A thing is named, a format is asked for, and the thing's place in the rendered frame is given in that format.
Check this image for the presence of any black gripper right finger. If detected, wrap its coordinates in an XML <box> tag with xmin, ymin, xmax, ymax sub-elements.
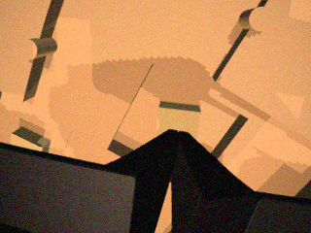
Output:
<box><xmin>171</xmin><ymin>131</ymin><xmax>311</xmax><ymax>233</ymax></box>

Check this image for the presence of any olive-tan cube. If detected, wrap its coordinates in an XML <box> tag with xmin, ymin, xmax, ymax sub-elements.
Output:
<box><xmin>11</xmin><ymin>127</ymin><xmax>51</xmax><ymax>152</ymax></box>
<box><xmin>155</xmin><ymin>101</ymin><xmax>201</xmax><ymax>139</ymax></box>

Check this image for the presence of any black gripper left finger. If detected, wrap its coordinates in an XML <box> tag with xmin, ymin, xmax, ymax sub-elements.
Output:
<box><xmin>0</xmin><ymin>128</ymin><xmax>178</xmax><ymax>233</ymax></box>

